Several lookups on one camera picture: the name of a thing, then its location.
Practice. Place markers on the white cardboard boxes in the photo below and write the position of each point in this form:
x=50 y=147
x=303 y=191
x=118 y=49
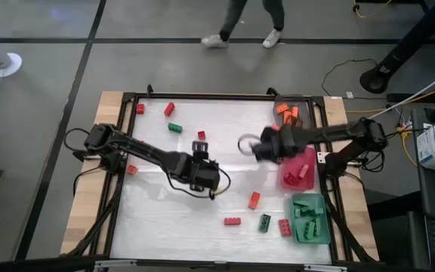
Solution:
x=430 y=151

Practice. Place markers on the black floor stand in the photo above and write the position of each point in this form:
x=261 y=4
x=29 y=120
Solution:
x=410 y=41

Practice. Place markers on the black table frame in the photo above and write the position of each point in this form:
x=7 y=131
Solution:
x=221 y=96

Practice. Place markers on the grey plastic bin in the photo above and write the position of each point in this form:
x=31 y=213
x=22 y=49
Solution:
x=289 y=99

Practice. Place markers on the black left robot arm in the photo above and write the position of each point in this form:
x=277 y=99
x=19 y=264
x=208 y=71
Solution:
x=145 y=155

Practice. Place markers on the black power strip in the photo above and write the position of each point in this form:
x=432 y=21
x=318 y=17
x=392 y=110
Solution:
x=398 y=97

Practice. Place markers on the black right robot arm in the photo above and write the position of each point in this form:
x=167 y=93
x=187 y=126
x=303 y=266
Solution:
x=338 y=132

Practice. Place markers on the teal plastic bin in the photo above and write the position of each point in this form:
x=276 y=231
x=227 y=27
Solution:
x=325 y=240

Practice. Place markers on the black frame crossbar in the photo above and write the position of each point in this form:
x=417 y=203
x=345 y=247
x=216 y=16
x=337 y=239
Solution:
x=32 y=264

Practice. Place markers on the black frame clamp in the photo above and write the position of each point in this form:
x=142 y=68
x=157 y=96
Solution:
x=272 y=91
x=150 y=90

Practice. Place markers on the white table cover sheet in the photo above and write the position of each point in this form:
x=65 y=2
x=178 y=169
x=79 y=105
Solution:
x=202 y=234

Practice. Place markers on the white mounting plate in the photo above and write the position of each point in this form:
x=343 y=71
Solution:
x=321 y=156

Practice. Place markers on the pink plastic bin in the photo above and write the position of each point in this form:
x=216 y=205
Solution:
x=310 y=185

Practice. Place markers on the small white adapter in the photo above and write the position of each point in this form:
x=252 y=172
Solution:
x=349 y=95

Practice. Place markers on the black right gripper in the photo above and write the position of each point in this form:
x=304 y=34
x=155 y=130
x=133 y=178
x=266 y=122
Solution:
x=281 y=143

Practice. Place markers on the person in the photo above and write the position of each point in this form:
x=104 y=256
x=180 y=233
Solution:
x=232 y=19

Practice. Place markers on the small red toy block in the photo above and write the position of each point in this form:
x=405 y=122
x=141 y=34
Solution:
x=201 y=135
x=139 y=109

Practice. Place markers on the narrow orange toy block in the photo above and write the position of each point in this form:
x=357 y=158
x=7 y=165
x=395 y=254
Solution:
x=287 y=118

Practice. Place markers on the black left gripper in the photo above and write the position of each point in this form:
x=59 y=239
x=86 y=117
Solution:
x=202 y=174

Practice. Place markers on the light wooden table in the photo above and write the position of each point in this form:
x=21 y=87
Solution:
x=106 y=113

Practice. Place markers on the small orange toy block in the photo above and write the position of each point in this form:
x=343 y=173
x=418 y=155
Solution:
x=131 y=169

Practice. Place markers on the small green toy block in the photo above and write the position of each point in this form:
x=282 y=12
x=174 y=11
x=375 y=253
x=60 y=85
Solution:
x=297 y=212

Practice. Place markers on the black cart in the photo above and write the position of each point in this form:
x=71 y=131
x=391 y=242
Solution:
x=419 y=189

